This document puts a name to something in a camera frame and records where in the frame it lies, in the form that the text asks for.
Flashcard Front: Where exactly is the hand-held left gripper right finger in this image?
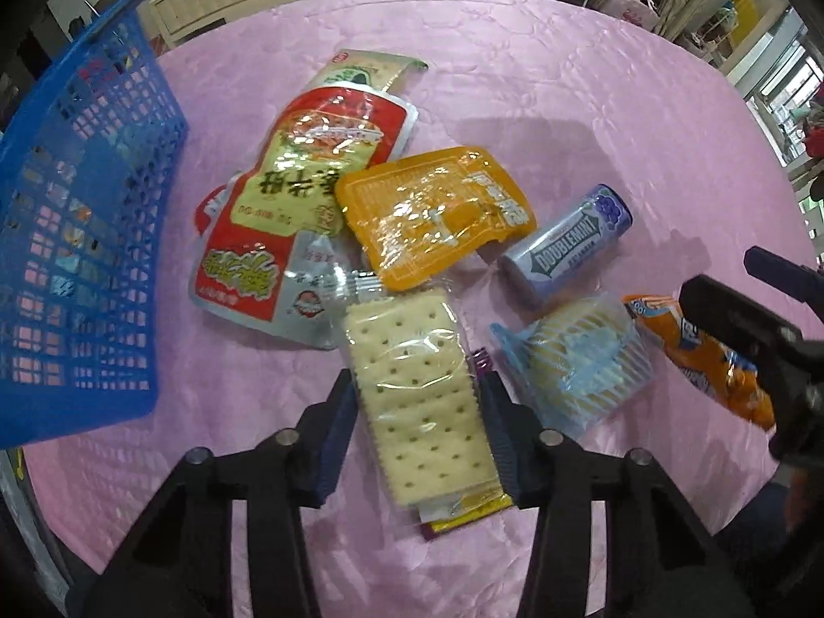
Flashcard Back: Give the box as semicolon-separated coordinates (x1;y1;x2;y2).
476;370;757;618

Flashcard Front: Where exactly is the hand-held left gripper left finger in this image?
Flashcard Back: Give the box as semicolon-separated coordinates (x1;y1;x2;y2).
77;368;359;618

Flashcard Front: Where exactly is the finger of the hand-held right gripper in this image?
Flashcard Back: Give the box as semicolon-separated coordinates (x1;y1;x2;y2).
743;246;824;320
678;273;807;382

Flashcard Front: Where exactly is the orange cartoon snack packet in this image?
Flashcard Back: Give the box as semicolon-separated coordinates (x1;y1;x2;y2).
621;293;777;431

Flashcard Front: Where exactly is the clear cracker packet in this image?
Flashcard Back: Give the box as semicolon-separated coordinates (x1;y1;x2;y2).
322;273;516;538

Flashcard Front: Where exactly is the blue cake packet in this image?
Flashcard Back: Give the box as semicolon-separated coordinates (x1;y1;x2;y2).
489;293;654;435

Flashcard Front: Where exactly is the purple gum bottle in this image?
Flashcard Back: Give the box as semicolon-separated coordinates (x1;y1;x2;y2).
501;183;633;306

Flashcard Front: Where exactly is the yellow orange snack packet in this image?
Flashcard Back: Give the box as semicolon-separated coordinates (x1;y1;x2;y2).
335;147;538;290

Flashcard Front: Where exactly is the blue plastic basket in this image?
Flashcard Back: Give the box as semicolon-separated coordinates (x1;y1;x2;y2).
0;0;189;448

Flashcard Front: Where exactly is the person's right forearm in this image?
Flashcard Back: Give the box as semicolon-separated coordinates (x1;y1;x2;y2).
708;476;818;599

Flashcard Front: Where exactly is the red snack pouch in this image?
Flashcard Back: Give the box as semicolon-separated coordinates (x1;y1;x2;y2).
188;87;419;352

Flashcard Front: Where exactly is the pink bag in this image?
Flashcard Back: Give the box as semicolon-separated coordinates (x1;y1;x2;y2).
602;0;661;32

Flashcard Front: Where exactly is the green white snack pouch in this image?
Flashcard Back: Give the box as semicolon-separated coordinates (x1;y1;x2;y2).
302;48;429;104

